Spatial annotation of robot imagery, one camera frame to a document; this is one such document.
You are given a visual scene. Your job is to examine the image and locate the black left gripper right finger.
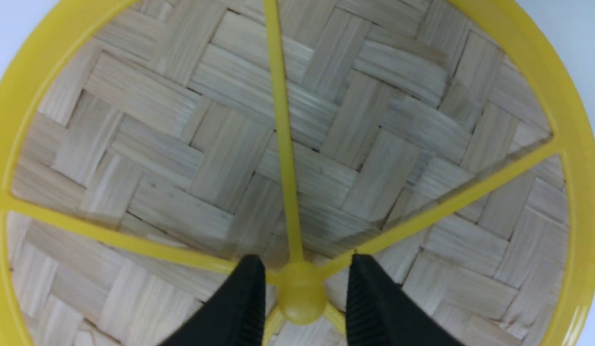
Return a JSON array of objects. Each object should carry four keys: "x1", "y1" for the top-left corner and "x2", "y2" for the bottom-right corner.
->
[{"x1": 346, "y1": 254, "x2": 462, "y2": 346}]

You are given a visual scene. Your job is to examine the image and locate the yellow rimmed woven steamer lid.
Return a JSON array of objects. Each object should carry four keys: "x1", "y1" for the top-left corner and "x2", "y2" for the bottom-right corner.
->
[{"x1": 0, "y1": 0, "x2": 595, "y2": 346}]

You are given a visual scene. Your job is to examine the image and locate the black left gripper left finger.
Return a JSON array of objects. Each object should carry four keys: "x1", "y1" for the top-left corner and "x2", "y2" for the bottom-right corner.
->
[{"x1": 161, "y1": 255, "x2": 267, "y2": 346}]

